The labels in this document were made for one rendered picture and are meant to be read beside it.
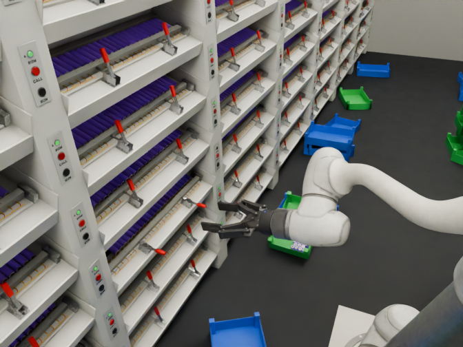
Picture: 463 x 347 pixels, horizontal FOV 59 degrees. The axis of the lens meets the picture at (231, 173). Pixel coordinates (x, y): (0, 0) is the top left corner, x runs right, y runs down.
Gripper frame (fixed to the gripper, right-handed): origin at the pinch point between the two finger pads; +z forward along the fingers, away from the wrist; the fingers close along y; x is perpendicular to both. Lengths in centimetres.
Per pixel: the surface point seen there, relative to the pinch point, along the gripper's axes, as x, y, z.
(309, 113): -37, 170, 27
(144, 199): 11.0, -9.1, 18.2
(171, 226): -8.2, 1.4, 21.7
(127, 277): -8.4, -23.9, 21.3
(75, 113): 47, -28, 9
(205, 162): 2.0, 30.4, 20.9
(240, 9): 51, 69, 13
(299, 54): 11, 144, 18
